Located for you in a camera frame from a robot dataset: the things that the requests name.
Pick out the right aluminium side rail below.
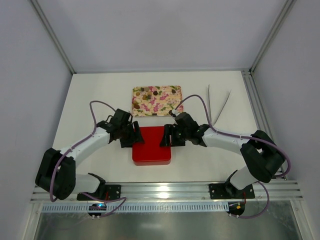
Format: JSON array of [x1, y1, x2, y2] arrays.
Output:
[[241, 69, 287, 180]]

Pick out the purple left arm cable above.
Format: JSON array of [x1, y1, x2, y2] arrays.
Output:
[[49, 100, 128, 217]]

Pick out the red chocolate box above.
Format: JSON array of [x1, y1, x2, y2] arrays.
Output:
[[133, 159, 171, 166]]

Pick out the black mounting plate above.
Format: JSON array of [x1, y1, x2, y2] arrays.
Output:
[[86, 184, 122, 201], [208, 183, 255, 200]]

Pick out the right aluminium frame post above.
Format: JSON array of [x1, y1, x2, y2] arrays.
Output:
[[249, 0, 297, 75]]

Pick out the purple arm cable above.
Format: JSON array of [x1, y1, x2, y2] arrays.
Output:
[[49, 100, 128, 217], [169, 94, 292, 220]]

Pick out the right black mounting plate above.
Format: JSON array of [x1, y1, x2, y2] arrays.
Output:
[[208, 183, 255, 200]]

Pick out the white slotted cable duct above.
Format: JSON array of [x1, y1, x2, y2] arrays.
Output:
[[41, 201, 229, 214]]

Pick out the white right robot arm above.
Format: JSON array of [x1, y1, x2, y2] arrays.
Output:
[[159, 122, 286, 199]]

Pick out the metal tweezers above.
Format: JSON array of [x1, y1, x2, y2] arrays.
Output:
[[207, 84, 232, 126]]

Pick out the floral tray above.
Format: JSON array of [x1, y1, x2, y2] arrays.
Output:
[[131, 85, 184, 117]]

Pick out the left aluminium frame post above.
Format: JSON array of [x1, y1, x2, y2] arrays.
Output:
[[28, 0, 76, 75]]

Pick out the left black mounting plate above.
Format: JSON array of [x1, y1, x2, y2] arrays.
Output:
[[86, 184, 122, 201]]

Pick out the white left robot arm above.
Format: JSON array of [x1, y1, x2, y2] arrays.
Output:
[[35, 120, 145, 202]]

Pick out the aluminium frame post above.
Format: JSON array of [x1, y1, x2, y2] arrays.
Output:
[[28, 0, 76, 75], [249, 0, 297, 75]]

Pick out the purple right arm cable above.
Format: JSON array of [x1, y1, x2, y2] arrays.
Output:
[[169, 94, 292, 220]]

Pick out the red box lid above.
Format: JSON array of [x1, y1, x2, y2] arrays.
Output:
[[132, 126, 172, 162]]

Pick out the aluminium front rail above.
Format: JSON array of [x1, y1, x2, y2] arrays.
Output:
[[29, 180, 305, 204]]

